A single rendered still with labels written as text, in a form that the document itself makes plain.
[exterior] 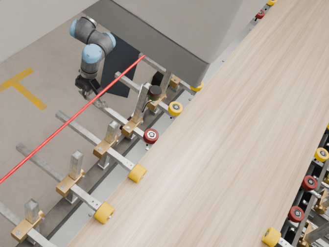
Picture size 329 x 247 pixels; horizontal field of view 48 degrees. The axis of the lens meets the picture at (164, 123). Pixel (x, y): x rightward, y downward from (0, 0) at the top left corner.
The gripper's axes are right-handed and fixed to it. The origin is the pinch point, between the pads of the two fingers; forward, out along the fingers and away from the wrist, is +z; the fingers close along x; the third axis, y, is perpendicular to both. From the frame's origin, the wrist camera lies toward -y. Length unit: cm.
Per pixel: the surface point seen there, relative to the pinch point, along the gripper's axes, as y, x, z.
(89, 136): -20.9, 25.4, -14.1
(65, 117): -5.7, 25.2, -13.8
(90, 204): -44, 51, -15
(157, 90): -34.5, -4.6, -35.6
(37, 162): -13, 51, -14
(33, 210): -31, 71, -29
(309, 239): -138, -9, -6
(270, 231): -115, 9, -18
